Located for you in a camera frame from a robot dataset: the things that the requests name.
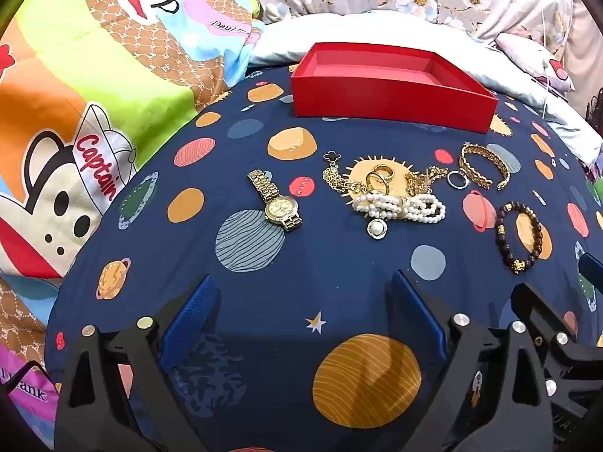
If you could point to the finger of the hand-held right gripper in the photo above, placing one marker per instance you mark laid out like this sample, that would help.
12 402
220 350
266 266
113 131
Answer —
592 268
551 315

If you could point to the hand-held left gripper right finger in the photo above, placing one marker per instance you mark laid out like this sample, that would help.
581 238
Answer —
414 310

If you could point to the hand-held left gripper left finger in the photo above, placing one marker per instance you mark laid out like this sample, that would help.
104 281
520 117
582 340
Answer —
188 310

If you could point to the gold wrist watch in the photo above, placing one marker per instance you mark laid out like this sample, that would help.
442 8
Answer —
279 208

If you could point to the red cardboard box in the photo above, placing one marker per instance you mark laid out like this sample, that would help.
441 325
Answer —
377 99

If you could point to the navy planet print blanket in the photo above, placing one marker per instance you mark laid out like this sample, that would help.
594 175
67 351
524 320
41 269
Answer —
329 263

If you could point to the pink printed pillow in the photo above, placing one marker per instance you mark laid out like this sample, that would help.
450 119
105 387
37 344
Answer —
527 52

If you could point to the colourful cartoon monkey blanket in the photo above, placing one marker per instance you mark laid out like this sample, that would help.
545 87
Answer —
94 56

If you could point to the white pillow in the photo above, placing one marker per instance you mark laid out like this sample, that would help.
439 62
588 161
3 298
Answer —
377 28

